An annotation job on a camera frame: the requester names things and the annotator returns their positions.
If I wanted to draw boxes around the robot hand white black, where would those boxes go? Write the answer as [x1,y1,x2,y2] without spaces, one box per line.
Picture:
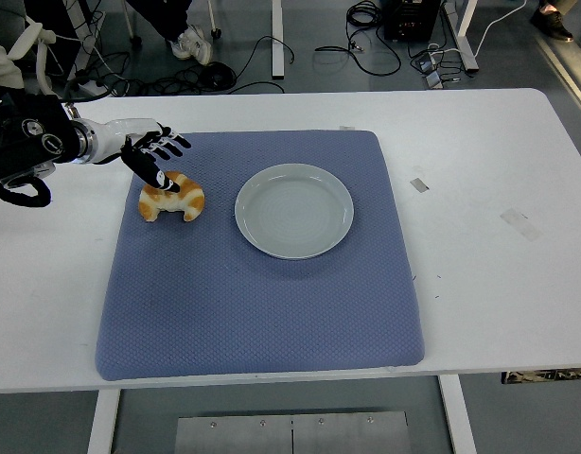
[89,117,193,194]

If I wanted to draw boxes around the croissant bread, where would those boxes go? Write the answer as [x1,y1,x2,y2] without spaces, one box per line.
[137,170,206,223]

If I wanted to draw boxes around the white power strip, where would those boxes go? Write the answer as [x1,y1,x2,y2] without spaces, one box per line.
[79,78,115,99]

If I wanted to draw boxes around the person's white sneaker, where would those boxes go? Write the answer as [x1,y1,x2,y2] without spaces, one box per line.
[167,24,213,66]

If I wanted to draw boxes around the person's leg dark trousers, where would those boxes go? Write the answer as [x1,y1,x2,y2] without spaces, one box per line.
[124,0,193,44]

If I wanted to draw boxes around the white cloth garment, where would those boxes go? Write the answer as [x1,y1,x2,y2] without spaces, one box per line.
[0,33,26,92]

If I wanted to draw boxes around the white desk leg slim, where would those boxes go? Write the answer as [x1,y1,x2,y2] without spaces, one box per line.
[270,0,286,79]

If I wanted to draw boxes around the grey round plate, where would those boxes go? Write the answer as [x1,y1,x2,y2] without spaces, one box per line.
[234,163,356,261]

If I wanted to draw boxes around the blue quilted mat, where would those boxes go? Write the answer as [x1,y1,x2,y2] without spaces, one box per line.
[95,130,426,382]

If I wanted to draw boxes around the white table leg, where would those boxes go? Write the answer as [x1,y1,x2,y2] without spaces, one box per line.
[436,374,479,454]
[85,388,122,454]

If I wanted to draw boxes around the black equipment box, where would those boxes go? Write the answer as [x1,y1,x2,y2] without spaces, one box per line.
[382,0,444,43]

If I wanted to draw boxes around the black power adapter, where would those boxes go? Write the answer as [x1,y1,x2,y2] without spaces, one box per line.
[412,51,441,75]

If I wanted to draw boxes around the grey metal plate with screws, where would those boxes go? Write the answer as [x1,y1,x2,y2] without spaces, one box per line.
[174,410,411,454]

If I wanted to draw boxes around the white desk leg with foot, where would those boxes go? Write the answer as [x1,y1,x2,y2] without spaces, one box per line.
[453,0,481,73]

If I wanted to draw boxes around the large clear tape piece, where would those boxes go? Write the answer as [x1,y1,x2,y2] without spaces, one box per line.
[500,208,543,242]

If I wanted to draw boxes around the person's black shoe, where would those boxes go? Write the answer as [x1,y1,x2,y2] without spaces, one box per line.
[530,8,575,44]

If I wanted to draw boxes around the white padded chair frame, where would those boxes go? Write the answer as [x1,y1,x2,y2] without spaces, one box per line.
[9,16,64,99]

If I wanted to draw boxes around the black cable bundle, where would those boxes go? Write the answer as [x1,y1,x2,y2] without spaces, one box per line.
[176,61,238,94]

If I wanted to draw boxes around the black thin cable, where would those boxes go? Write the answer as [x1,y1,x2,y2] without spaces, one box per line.
[226,35,296,96]

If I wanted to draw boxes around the black coiled cable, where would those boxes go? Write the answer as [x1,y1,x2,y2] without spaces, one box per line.
[314,0,403,77]

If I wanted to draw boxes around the white cable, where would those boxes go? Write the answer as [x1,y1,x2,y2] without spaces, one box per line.
[469,0,528,61]

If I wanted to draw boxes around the camouflage patterned bracket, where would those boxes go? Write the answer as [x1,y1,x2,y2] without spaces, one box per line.
[501,367,581,385]

